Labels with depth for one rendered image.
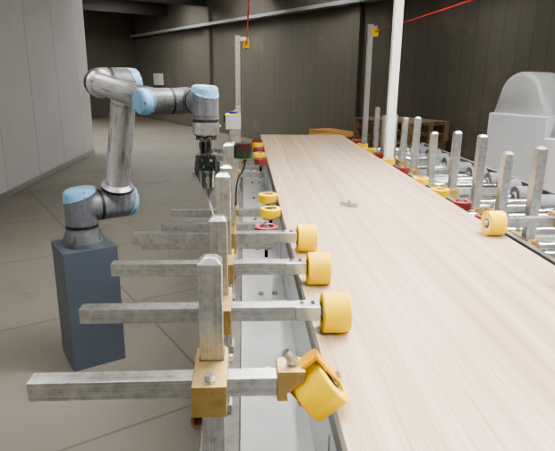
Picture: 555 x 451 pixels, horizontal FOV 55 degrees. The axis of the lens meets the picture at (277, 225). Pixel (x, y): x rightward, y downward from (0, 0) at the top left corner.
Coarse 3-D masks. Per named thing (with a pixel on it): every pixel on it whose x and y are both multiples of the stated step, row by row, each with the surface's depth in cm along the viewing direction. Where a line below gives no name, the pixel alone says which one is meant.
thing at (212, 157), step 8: (200, 136) 180; (216, 136) 182; (208, 144) 181; (200, 152) 187; (208, 152) 182; (200, 160) 180; (208, 160) 180; (216, 160) 180; (200, 168) 181; (208, 168) 181; (216, 168) 181
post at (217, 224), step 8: (216, 216) 102; (224, 216) 103; (216, 224) 101; (224, 224) 101; (216, 232) 102; (224, 232) 102; (216, 240) 102; (224, 240) 102; (216, 248) 103; (224, 248) 103; (224, 256) 103; (224, 264) 104; (224, 272) 104; (224, 280) 104; (224, 288) 105; (224, 336) 108; (224, 344) 108
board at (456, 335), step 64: (320, 192) 232; (384, 192) 233; (384, 256) 151; (448, 256) 151; (512, 256) 152; (384, 320) 111; (448, 320) 111; (512, 320) 112; (384, 384) 88; (448, 384) 88; (512, 384) 88; (384, 448) 73; (448, 448) 73; (512, 448) 73
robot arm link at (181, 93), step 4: (172, 88) 183; (176, 88) 184; (180, 88) 185; (184, 88) 186; (188, 88) 186; (176, 92) 182; (180, 92) 183; (184, 92) 183; (188, 92) 181; (176, 96) 182; (180, 96) 182; (184, 96) 182; (176, 100) 182; (180, 100) 182; (184, 100) 182; (176, 104) 182; (180, 104) 183; (184, 104) 182; (176, 108) 183; (180, 108) 184; (184, 108) 184; (176, 112) 185; (180, 112) 186; (184, 112) 187; (188, 112) 185
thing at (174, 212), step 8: (176, 208) 226; (184, 208) 227; (192, 208) 227; (200, 208) 227; (208, 208) 227; (240, 208) 228; (248, 208) 228; (256, 208) 228; (176, 216) 225; (184, 216) 225; (192, 216) 225; (200, 216) 225; (208, 216) 225; (240, 216) 226; (248, 216) 226; (256, 216) 227
